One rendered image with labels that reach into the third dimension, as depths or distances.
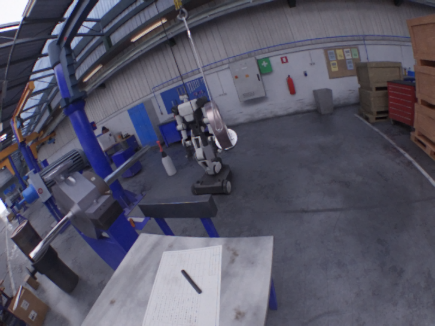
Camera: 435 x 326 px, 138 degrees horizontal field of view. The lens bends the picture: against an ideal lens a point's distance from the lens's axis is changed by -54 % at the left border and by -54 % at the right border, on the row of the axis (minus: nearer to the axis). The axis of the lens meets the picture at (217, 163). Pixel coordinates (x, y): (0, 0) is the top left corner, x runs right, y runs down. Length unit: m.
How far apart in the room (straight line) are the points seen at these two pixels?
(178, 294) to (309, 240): 1.37
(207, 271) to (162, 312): 0.25
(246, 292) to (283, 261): 1.08
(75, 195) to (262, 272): 1.12
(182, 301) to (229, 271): 0.22
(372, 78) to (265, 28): 3.21
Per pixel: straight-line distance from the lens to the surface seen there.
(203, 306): 0.70
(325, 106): 5.37
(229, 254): 0.77
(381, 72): 4.68
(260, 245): 0.76
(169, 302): 0.76
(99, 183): 1.40
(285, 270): 1.67
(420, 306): 1.82
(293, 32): 5.83
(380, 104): 4.71
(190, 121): 2.47
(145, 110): 6.69
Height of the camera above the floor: 1.48
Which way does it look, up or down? 24 degrees down
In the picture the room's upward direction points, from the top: 20 degrees counter-clockwise
